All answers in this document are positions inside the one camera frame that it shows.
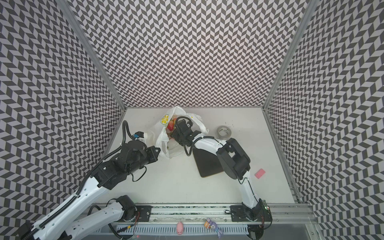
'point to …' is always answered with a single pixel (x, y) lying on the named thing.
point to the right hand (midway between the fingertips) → (172, 140)
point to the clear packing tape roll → (223, 132)
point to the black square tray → (207, 163)
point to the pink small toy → (179, 228)
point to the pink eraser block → (260, 173)
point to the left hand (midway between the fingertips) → (161, 151)
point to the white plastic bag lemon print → (165, 144)
